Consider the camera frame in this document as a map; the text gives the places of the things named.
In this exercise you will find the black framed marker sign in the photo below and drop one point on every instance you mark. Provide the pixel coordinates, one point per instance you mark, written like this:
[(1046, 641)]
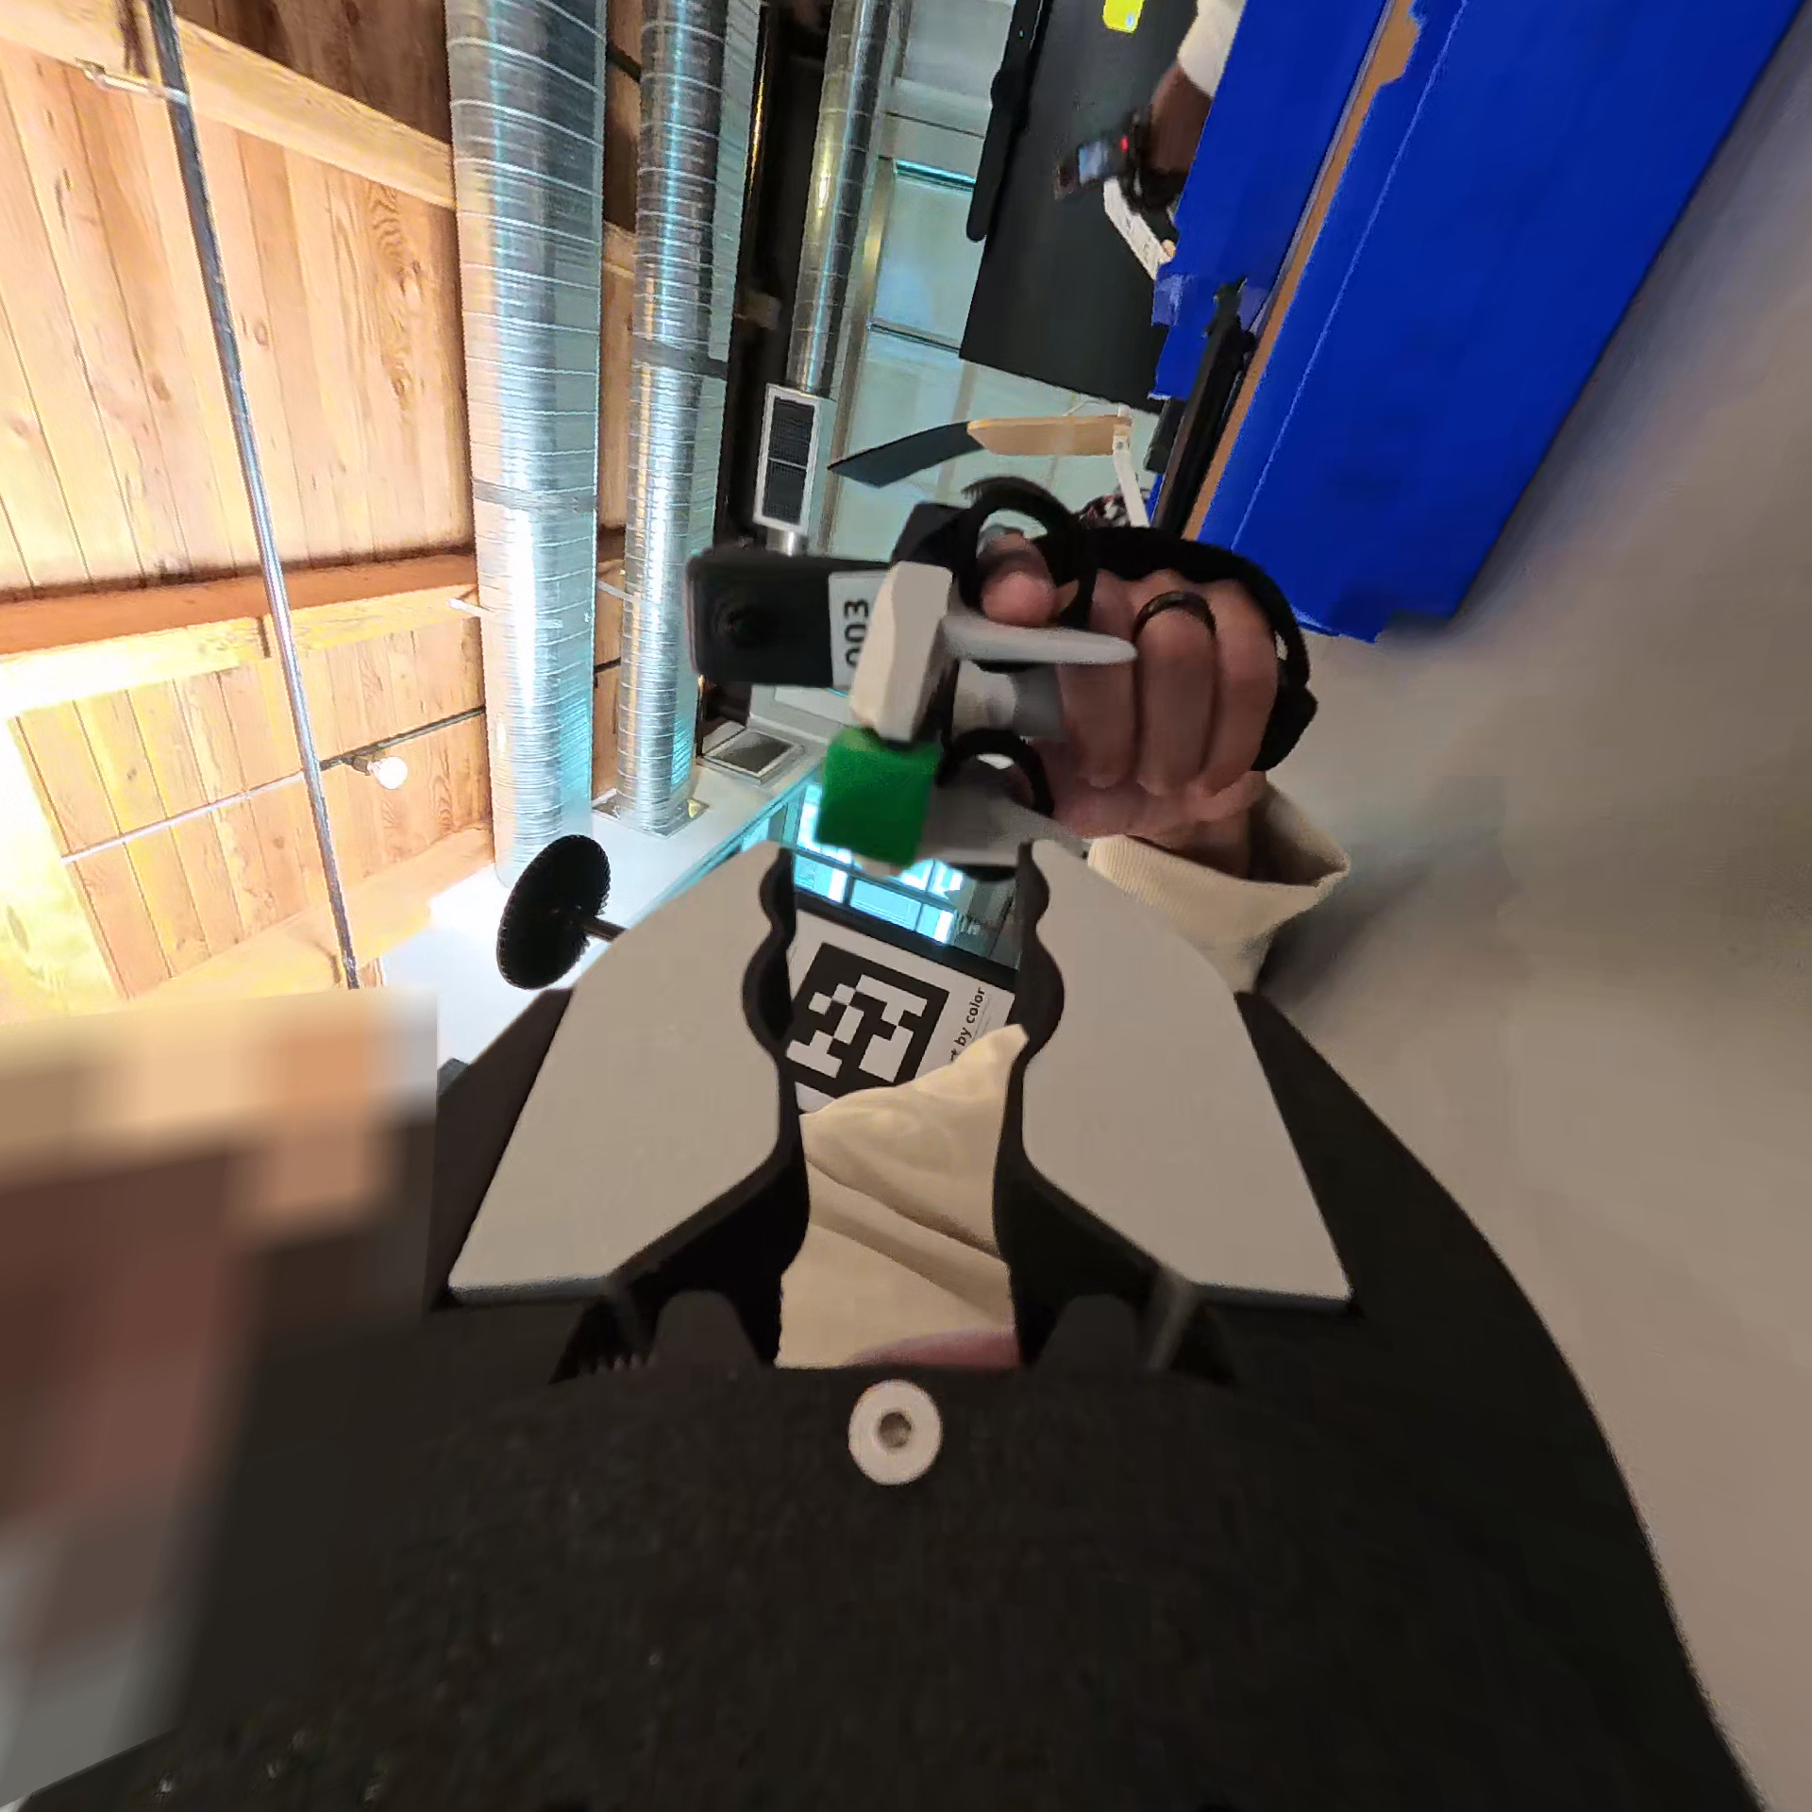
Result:
[(851, 1018)]

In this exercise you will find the black video bar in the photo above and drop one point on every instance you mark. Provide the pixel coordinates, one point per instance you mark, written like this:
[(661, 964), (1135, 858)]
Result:
[(1008, 112)]

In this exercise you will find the black round ribbed disc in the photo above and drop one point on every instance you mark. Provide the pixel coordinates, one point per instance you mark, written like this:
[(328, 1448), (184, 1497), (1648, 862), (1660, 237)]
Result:
[(553, 914)]

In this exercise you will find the blue plastic bin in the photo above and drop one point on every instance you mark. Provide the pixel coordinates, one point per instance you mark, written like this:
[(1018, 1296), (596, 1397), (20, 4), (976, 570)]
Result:
[(1486, 354), (1245, 184)]

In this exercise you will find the green wooden cube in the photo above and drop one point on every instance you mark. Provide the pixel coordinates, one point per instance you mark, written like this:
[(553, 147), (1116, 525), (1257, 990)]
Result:
[(869, 800)]

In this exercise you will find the silver ceiling duct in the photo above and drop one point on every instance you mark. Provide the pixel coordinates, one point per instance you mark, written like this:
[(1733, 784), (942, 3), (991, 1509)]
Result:
[(680, 426), (531, 426), (836, 212)]

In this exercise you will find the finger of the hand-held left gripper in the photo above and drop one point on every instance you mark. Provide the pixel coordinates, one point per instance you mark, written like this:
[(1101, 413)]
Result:
[(991, 835), (906, 653)]

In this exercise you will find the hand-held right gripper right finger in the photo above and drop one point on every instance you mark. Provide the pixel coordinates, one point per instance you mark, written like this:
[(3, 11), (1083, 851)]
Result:
[(1173, 1118)]

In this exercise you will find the person's left forearm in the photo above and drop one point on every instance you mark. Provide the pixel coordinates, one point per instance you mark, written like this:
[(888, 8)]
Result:
[(1245, 906)]

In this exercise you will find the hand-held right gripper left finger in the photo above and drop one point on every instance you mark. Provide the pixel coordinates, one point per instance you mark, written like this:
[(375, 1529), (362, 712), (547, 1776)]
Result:
[(637, 1118)]

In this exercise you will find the black wall screen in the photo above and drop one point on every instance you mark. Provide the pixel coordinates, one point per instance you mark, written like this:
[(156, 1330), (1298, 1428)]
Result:
[(1046, 283)]

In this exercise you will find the black device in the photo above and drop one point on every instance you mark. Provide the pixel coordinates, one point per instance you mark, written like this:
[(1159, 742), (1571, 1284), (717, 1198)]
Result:
[(1204, 398)]

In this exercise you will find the thin metal conduit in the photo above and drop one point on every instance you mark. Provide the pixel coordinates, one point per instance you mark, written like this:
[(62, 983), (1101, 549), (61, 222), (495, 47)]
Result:
[(245, 426)]

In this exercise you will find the white air vent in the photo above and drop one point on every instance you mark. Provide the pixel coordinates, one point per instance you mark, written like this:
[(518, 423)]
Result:
[(785, 454)]

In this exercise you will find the ceiling spot light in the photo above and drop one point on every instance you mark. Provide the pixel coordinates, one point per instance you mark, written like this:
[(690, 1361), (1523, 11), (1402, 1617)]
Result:
[(384, 772)]

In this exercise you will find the white standing card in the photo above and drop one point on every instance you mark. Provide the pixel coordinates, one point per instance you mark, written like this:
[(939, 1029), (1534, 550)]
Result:
[(1132, 228)]

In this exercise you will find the person's left hand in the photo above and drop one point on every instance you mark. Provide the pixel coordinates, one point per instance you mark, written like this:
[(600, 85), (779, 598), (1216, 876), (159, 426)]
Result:
[(1173, 722)]

